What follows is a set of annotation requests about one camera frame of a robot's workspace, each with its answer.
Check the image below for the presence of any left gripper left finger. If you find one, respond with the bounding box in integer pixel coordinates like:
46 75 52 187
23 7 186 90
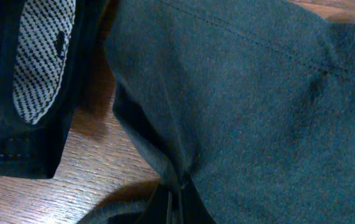
135 184 173 224

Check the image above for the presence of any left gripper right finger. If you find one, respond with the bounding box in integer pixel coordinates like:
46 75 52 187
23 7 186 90
178 179 216 224

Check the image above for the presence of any dark green t-shirt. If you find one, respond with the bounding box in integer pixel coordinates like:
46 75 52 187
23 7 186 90
82 1 355 223

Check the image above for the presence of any folded black clothes stack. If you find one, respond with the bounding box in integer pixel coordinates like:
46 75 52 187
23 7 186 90
0 0 106 179

